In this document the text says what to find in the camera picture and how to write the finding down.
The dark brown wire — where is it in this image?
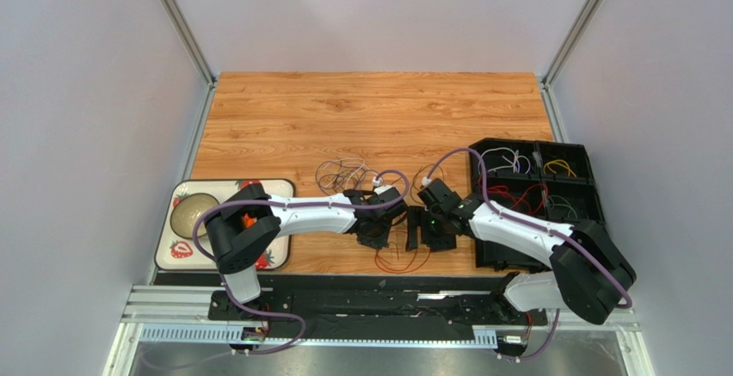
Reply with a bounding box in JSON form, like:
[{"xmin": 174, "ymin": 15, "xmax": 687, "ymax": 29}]
[{"xmin": 407, "ymin": 163, "xmax": 446, "ymax": 205}]

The grey wire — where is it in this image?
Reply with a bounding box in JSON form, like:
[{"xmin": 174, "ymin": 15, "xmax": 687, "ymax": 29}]
[{"xmin": 546, "ymin": 194, "xmax": 580, "ymax": 220}]

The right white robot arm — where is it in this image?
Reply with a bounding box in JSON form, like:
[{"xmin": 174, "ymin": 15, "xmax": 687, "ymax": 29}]
[{"xmin": 418, "ymin": 178, "xmax": 637, "ymax": 324}]

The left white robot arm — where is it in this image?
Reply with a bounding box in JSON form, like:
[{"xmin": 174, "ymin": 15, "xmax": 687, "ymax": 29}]
[{"xmin": 192, "ymin": 182, "xmax": 408, "ymax": 304}]

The black compartment organizer bin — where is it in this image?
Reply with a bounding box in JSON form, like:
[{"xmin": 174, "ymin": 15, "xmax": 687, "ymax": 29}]
[{"xmin": 468, "ymin": 137, "xmax": 606, "ymax": 270}]

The cream enamel bowl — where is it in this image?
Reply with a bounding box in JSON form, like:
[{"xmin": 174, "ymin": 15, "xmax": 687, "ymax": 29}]
[{"xmin": 169, "ymin": 193, "xmax": 219, "ymax": 239}]

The strawberry print white tray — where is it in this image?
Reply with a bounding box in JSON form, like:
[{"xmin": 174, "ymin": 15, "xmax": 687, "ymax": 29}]
[{"xmin": 155, "ymin": 179, "xmax": 295, "ymax": 271}]

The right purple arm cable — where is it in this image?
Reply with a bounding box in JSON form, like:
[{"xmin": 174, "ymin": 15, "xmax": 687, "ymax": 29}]
[{"xmin": 423, "ymin": 146, "xmax": 634, "ymax": 363}]

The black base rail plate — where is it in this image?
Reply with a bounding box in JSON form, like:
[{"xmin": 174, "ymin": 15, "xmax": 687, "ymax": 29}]
[{"xmin": 206, "ymin": 272, "xmax": 551, "ymax": 349}]

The black thin wire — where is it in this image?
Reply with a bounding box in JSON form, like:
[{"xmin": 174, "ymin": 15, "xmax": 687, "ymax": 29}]
[{"xmin": 319, "ymin": 160, "xmax": 367, "ymax": 194}]

